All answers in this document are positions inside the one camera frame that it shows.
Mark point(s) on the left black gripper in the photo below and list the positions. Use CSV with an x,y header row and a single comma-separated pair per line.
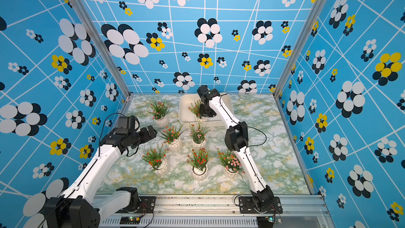
x,y
147,136

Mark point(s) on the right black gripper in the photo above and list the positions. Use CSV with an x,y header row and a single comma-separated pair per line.
x,y
204,114

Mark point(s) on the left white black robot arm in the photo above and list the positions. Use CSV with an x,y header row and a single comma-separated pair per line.
x,y
76,208

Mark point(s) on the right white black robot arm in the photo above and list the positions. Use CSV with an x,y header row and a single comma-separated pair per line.
x,y
236,140

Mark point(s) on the front right pink potted gypsophila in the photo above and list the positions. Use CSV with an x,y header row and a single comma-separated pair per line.
x,y
231,164

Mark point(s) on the left controller board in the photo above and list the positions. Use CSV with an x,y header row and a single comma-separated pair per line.
x,y
130,220

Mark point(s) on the controller board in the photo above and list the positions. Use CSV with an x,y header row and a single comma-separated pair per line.
x,y
264,222
130,220

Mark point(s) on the right controller board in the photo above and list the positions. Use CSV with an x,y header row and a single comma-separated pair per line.
x,y
264,222

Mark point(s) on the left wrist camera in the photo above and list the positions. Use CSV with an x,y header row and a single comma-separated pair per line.
x,y
127,125

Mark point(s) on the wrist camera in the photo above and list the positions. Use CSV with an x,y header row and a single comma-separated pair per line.
x,y
127,125
201,90

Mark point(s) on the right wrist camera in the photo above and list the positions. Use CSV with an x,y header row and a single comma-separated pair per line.
x,y
201,90

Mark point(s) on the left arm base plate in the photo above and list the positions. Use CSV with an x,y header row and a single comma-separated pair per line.
x,y
144,204

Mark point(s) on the aluminium front rail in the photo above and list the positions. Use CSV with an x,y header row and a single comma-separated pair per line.
x,y
299,211

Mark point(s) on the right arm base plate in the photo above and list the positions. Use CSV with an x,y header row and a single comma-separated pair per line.
x,y
248,205

